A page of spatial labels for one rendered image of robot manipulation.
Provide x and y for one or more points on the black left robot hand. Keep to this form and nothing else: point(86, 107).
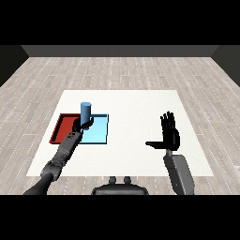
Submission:
point(78, 125)

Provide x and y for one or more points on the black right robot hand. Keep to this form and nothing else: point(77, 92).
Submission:
point(172, 137)

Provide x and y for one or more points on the blue can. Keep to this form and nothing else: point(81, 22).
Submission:
point(85, 113)

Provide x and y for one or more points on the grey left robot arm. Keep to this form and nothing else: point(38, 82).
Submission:
point(58, 161)

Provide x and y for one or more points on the red shallow open box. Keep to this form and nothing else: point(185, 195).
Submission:
point(64, 128)

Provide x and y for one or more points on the light blue shallow open box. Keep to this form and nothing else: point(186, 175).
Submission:
point(95, 131)

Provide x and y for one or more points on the dark grey robot body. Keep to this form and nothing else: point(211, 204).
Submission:
point(120, 188)

